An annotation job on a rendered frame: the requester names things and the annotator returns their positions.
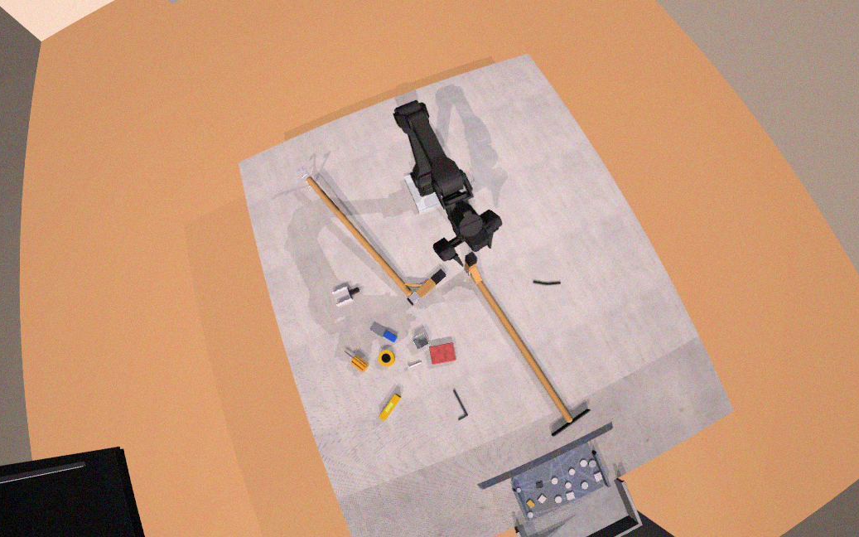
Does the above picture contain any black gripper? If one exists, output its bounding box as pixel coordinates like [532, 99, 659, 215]
[433, 210, 503, 267]

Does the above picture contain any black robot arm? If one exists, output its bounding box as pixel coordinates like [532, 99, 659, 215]
[393, 100, 494, 252]

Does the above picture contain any red rectangular block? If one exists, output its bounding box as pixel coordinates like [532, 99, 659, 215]
[429, 342, 456, 365]

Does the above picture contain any long tan scraper with grey crossbar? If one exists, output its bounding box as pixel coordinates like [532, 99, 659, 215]
[297, 166, 446, 306]

